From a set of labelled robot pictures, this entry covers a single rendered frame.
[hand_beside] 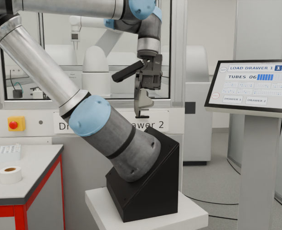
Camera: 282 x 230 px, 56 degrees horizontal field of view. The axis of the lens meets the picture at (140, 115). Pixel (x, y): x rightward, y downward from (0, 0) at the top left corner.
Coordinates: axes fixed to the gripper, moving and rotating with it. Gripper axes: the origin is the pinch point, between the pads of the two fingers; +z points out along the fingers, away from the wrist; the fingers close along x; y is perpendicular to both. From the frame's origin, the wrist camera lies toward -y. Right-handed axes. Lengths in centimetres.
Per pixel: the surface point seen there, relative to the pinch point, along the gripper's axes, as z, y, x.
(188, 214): 27.0, 19.1, -13.9
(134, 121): 3, -10, 51
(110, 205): 27.9, -3.2, -12.2
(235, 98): -12, 41, 48
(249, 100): -11, 46, 45
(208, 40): -143, 50, 375
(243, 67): -29, 45, 56
